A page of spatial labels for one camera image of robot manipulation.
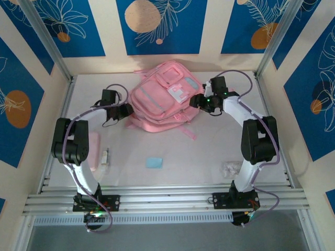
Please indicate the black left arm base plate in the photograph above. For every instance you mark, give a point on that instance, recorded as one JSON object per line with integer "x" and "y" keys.
{"x": 112, "y": 202}

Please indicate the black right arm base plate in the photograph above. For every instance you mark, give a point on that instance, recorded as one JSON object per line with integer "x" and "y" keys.
{"x": 220, "y": 200}

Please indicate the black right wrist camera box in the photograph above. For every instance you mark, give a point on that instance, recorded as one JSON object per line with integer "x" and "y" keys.
{"x": 218, "y": 84}

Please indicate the light blue notepad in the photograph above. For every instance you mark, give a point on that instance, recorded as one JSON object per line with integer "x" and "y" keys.
{"x": 154, "y": 162}

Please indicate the aluminium side rail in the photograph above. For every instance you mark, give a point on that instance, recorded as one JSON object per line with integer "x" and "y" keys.
{"x": 262, "y": 91}
{"x": 67, "y": 96}

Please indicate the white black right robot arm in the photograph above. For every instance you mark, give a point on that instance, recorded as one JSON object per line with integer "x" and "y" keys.
{"x": 246, "y": 175}

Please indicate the clear plastic bag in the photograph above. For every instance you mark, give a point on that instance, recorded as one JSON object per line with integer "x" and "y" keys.
{"x": 231, "y": 168}

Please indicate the pink pencil case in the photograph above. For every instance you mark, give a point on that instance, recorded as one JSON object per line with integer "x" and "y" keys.
{"x": 94, "y": 149}

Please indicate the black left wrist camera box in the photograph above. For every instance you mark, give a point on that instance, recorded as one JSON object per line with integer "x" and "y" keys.
{"x": 108, "y": 96}

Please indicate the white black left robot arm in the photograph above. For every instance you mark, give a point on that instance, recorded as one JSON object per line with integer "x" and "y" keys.
{"x": 86, "y": 180}

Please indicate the clear case with beige eraser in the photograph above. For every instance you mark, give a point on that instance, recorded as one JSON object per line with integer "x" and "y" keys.
{"x": 104, "y": 157}

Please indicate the pink student backpack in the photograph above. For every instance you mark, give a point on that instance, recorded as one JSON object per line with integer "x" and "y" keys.
{"x": 154, "y": 102}

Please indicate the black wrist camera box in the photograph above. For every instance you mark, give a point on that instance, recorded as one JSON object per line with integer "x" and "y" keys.
{"x": 218, "y": 84}
{"x": 108, "y": 96}

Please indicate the aluminium frame post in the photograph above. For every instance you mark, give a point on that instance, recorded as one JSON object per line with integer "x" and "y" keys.
{"x": 274, "y": 39}
{"x": 49, "y": 44}

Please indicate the aluminium front frame rails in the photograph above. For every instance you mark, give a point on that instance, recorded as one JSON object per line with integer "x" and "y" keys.
{"x": 167, "y": 201}

